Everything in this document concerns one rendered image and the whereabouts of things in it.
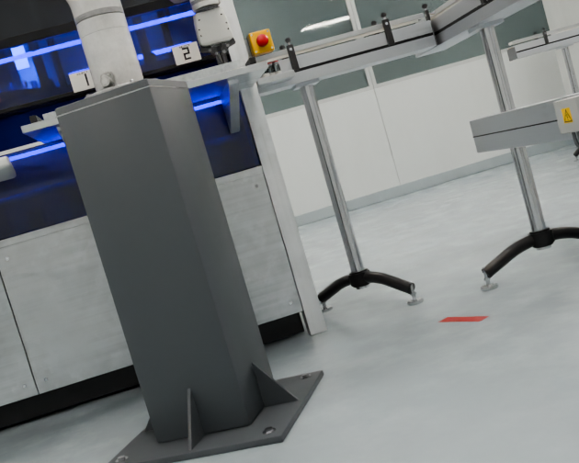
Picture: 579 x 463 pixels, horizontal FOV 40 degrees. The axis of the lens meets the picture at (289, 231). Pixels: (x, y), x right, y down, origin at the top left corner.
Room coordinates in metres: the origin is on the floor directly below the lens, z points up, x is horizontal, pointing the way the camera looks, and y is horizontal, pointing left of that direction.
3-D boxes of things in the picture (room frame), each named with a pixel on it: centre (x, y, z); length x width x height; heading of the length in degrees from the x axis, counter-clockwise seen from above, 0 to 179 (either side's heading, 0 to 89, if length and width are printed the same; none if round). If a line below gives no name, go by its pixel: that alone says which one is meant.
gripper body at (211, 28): (2.41, 0.05, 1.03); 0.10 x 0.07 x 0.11; 98
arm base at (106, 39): (2.01, 0.30, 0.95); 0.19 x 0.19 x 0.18
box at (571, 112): (2.13, -0.81, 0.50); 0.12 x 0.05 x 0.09; 8
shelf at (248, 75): (2.50, 0.31, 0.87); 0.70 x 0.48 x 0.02; 98
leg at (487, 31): (2.67, -0.80, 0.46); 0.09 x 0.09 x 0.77; 8
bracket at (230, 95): (2.52, 0.06, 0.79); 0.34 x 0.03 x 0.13; 8
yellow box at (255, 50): (2.74, -0.08, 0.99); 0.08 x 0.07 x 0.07; 8
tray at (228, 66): (2.55, 0.14, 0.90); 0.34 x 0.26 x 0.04; 8
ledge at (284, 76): (2.79, -0.09, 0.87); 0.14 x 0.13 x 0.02; 8
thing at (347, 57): (2.92, -0.35, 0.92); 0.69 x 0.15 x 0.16; 98
